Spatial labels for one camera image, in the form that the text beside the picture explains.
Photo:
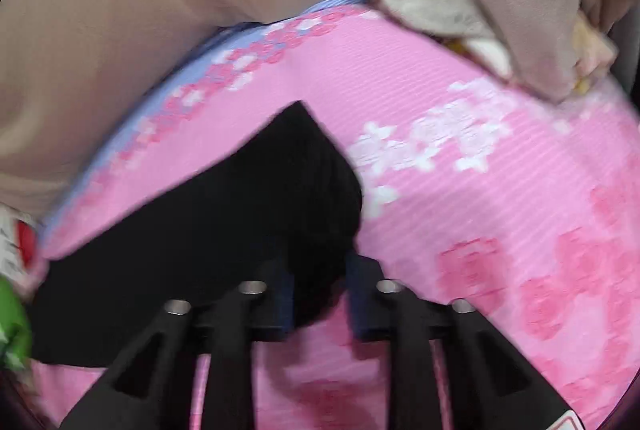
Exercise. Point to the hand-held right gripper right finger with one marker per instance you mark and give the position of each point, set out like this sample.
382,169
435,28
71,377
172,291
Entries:
357,310

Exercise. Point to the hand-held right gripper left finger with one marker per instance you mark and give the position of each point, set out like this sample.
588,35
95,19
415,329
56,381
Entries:
286,310

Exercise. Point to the black pants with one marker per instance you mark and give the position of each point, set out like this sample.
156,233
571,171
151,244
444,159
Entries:
225,220

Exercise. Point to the pink floral bedsheet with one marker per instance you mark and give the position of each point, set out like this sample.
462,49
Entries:
450,190

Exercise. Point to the green plush toy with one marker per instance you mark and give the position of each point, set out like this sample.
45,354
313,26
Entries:
11,325

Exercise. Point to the cat face pillow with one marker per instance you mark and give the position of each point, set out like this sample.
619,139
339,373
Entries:
17,240

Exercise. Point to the beige cloth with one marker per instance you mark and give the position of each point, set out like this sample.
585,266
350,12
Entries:
125,35

